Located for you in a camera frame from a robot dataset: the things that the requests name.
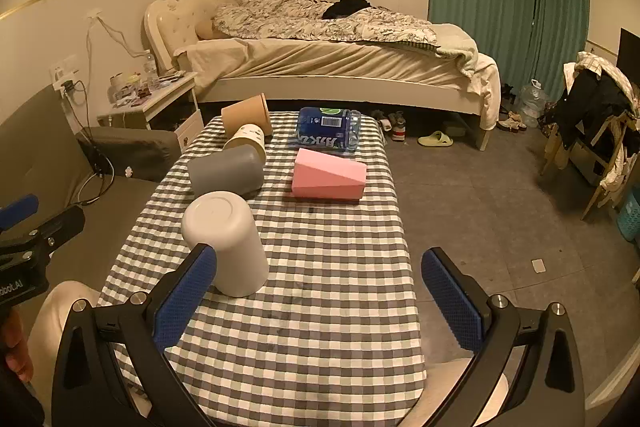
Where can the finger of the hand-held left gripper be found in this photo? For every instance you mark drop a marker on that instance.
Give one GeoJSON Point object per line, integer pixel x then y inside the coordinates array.
{"type": "Point", "coordinates": [55, 227]}

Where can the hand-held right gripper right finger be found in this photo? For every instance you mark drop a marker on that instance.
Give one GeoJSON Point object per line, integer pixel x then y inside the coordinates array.
{"type": "Point", "coordinates": [452, 302]}

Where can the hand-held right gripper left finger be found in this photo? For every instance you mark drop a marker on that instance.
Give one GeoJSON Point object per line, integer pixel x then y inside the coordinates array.
{"type": "Point", "coordinates": [184, 298]}

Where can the white plastic cup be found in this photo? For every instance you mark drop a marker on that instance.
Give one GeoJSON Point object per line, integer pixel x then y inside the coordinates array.
{"type": "Point", "coordinates": [227, 242]}

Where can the grey plastic cup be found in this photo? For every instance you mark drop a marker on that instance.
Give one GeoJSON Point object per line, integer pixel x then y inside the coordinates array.
{"type": "Point", "coordinates": [227, 169]}

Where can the white paper cup green print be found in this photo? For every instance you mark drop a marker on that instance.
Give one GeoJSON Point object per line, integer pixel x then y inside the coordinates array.
{"type": "Point", "coordinates": [247, 138]}

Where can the brown paper cup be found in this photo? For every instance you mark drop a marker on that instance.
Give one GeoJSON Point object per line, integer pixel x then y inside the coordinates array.
{"type": "Point", "coordinates": [245, 113]}

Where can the person's left hand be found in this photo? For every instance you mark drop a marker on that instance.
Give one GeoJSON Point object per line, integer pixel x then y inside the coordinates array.
{"type": "Point", "coordinates": [15, 352]}

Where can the person's left leg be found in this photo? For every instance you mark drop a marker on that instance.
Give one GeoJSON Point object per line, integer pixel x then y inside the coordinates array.
{"type": "Point", "coordinates": [55, 312]}

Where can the person's leg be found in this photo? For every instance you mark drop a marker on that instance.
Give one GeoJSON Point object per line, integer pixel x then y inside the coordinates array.
{"type": "Point", "coordinates": [450, 377]}
{"type": "Point", "coordinates": [55, 312]}

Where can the person's right leg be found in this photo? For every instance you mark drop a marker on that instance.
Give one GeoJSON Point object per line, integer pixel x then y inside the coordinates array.
{"type": "Point", "coordinates": [450, 377]}

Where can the grey sofa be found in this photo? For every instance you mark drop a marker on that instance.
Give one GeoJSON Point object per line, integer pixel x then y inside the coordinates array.
{"type": "Point", "coordinates": [35, 147]}

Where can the white paper scrap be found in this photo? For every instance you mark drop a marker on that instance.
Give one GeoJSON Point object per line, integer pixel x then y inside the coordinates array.
{"type": "Point", "coordinates": [539, 265]}

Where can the dark grey cushion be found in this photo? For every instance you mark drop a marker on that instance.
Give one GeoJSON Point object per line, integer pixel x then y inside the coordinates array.
{"type": "Point", "coordinates": [135, 152]}

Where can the grey checkered tablecloth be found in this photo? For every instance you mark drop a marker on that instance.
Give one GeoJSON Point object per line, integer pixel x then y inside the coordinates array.
{"type": "Point", "coordinates": [325, 287]}

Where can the green slipper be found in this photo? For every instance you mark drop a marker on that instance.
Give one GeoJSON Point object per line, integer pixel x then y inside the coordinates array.
{"type": "Point", "coordinates": [435, 139]}

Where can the white nightstand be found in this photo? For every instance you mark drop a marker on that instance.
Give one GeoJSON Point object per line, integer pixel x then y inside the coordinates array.
{"type": "Point", "coordinates": [165, 102]}

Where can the pink tissue box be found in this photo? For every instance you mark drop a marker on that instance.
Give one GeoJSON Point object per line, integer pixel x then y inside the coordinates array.
{"type": "Point", "coordinates": [325, 177]}

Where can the grey sneaker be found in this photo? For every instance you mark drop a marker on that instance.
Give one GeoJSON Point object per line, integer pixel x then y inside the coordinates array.
{"type": "Point", "coordinates": [398, 127]}

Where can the wooden chair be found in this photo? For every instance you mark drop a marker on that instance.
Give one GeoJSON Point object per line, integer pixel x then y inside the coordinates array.
{"type": "Point", "coordinates": [600, 187]}

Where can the clear plastic bottle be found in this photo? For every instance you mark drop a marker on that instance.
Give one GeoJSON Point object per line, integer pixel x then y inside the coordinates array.
{"type": "Point", "coordinates": [149, 63]}

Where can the beige shoes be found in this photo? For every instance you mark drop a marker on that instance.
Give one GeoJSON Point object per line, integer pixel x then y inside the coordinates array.
{"type": "Point", "coordinates": [512, 122]}

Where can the light blue laundry basket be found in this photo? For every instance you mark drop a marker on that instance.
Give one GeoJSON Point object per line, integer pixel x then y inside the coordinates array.
{"type": "Point", "coordinates": [631, 217]}

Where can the clear plastic bag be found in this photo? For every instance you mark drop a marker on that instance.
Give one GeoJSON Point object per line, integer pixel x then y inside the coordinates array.
{"type": "Point", "coordinates": [532, 103]}

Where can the pile of clothes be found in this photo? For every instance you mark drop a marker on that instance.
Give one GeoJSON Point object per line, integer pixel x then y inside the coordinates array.
{"type": "Point", "coordinates": [592, 102]}

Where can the beige pillow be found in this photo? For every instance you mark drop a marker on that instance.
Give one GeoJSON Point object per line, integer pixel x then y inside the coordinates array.
{"type": "Point", "coordinates": [207, 29]}

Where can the cream fleece blanket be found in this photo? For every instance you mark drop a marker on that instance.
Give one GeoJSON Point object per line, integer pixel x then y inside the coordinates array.
{"type": "Point", "coordinates": [467, 52]}

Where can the cream bed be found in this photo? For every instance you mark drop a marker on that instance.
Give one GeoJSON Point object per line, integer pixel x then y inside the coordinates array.
{"type": "Point", "coordinates": [325, 62]}

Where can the black screen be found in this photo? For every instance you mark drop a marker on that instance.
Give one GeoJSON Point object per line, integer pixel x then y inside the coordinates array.
{"type": "Point", "coordinates": [629, 54]}

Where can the patterned duvet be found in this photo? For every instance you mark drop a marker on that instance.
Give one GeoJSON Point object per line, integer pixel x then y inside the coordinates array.
{"type": "Point", "coordinates": [310, 19]}

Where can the black garment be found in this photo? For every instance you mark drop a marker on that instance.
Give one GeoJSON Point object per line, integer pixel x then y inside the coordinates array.
{"type": "Point", "coordinates": [345, 7]}

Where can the white wall socket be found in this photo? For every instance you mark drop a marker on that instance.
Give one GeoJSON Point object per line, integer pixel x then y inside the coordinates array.
{"type": "Point", "coordinates": [64, 74]}

